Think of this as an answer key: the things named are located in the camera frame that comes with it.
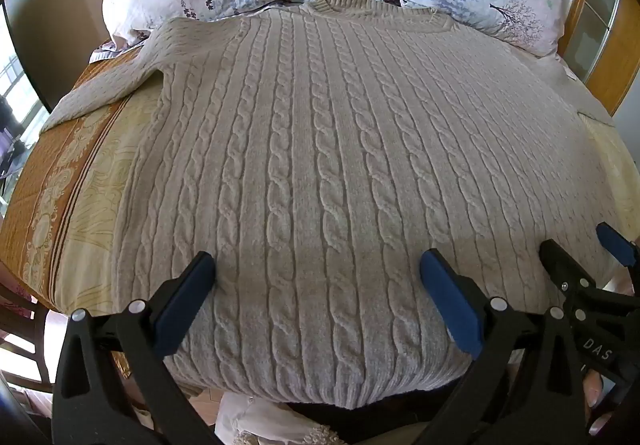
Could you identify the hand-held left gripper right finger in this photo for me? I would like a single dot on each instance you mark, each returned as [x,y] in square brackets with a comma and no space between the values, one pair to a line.
[452,305]

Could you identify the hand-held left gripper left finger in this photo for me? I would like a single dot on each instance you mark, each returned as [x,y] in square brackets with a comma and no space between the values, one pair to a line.
[185,297]

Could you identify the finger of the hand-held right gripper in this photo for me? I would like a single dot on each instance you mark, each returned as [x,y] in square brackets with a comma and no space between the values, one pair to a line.
[617,242]
[562,262]

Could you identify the person's right hand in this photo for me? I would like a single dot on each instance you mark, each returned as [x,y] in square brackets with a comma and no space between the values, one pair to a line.
[595,390]

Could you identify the dark cloth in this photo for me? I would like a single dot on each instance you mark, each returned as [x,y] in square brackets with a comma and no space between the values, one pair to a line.
[380,417]

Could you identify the white fuzzy garment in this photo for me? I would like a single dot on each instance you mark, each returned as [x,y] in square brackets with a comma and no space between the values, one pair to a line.
[260,420]

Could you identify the yellow patterned bedspread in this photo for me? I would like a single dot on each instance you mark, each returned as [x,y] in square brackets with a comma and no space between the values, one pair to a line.
[75,185]

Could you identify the dark wooden chair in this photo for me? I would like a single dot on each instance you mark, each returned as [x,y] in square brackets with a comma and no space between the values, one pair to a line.
[27,320]

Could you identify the bright window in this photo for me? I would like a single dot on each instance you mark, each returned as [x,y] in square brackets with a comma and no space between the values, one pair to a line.
[15,90]

